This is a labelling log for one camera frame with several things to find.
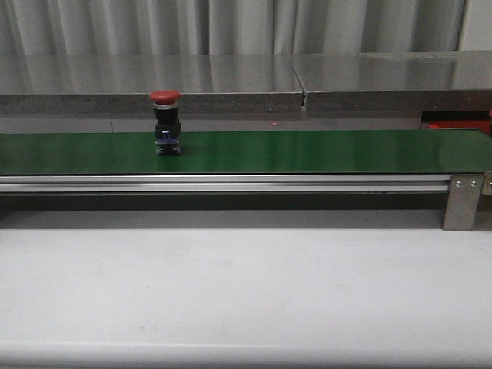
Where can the grey stone counter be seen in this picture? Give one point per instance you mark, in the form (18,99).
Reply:
(45,94)

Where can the green conveyor belt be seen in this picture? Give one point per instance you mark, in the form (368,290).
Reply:
(246,152)

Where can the red plastic bin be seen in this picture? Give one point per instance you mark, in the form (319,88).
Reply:
(483,126)

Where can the grey pleated curtain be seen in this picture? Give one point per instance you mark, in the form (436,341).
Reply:
(228,27)

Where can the steel conveyor support bracket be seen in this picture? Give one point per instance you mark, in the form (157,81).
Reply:
(463,197)

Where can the aluminium conveyor frame rail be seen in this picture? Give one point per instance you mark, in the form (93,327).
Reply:
(68,184)

